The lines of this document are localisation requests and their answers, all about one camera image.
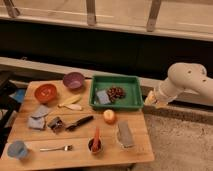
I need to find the dark cup with utensils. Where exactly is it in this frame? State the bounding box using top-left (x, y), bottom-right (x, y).
top-left (88, 139), bottom-right (103, 155)

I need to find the purple bowl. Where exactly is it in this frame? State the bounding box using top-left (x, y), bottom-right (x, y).
top-left (63, 72), bottom-right (85, 90)

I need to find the dark grape bunch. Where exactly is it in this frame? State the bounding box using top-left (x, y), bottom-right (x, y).
top-left (107, 87), bottom-right (126, 103)

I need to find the black handled tool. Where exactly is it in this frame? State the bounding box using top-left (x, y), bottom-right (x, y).
top-left (65, 115), bottom-right (94, 131)

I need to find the grey sponge in clear container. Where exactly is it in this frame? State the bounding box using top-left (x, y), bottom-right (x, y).
top-left (116, 121), bottom-right (135, 148)

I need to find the green plastic tray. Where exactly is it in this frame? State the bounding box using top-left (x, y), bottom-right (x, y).
top-left (89, 75), bottom-right (143, 110)

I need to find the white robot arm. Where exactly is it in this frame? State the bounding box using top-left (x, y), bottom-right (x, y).
top-left (144, 62), bottom-right (213, 108)

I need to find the small dark brown box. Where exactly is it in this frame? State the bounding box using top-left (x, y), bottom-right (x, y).
top-left (48, 117), bottom-right (64, 133)

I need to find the orange red utensil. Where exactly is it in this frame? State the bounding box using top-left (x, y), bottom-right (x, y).
top-left (92, 127), bottom-right (100, 152)

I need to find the red orange bowl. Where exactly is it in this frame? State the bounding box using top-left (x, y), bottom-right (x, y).
top-left (34, 84), bottom-right (57, 104)

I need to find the metal fork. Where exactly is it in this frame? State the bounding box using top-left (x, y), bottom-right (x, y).
top-left (40, 145), bottom-right (73, 152)

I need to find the blue grey cloth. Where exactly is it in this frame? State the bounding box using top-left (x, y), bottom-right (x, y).
top-left (28, 105), bottom-right (50, 130)

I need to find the wooden table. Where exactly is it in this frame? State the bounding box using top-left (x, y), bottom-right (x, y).
top-left (0, 80), bottom-right (154, 171)

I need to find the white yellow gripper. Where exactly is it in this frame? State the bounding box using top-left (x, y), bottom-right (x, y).
top-left (144, 90), bottom-right (167, 108)

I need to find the blue plastic cup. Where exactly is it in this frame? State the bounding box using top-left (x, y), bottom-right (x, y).
top-left (7, 140), bottom-right (28, 159)

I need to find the cream wooden spoon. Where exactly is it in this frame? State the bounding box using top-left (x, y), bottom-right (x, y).
top-left (65, 104), bottom-right (83, 111)

